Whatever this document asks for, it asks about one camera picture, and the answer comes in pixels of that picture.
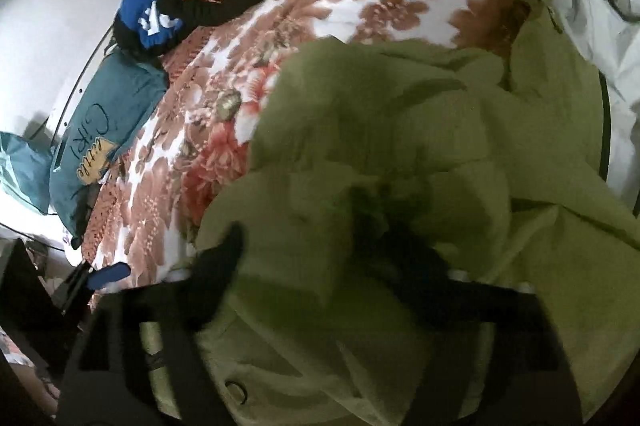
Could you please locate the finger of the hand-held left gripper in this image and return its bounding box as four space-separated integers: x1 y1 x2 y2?
60 263 129 313

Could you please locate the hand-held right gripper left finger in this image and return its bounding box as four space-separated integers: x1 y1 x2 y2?
54 224 247 426

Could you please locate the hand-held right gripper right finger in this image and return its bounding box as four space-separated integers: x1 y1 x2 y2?
349 185 587 426

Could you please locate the green garment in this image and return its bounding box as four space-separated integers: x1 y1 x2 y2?
140 0 640 426

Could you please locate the teal printed pillow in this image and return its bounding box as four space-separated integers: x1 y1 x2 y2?
49 53 169 241

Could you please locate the blue cloth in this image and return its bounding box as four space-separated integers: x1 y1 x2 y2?
112 0 198 59

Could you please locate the floral printed blanket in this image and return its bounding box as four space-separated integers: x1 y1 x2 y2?
80 0 551 301

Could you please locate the pale grey cloth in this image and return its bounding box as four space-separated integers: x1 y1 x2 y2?
539 0 640 207

